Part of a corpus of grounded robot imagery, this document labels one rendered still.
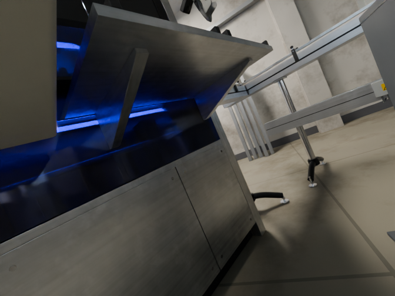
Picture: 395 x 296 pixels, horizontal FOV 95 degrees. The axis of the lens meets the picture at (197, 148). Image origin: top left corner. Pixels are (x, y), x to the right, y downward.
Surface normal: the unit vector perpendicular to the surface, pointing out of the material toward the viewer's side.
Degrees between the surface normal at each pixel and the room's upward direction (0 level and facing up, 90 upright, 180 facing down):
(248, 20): 90
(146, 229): 90
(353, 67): 90
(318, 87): 90
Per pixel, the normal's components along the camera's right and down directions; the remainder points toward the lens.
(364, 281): -0.40, -0.92
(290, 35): -0.35, 0.18
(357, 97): -0.65, 0.30
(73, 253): 0.65, -0.26
